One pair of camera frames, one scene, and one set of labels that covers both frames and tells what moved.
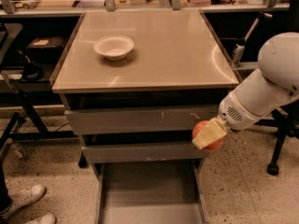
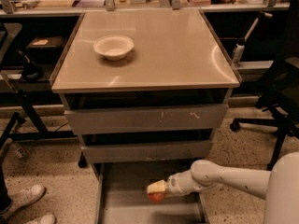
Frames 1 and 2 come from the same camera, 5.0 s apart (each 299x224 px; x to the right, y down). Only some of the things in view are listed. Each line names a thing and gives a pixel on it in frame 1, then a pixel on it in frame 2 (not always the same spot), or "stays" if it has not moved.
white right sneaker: x=46 y=218 stays
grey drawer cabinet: x=134 y=84 stays
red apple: x=211 y=147 -> x=156 y=196
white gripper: x=229 y=112 -> x=174 y=183
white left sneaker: x=23 y=197 stays
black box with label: x=46 y=49 stays
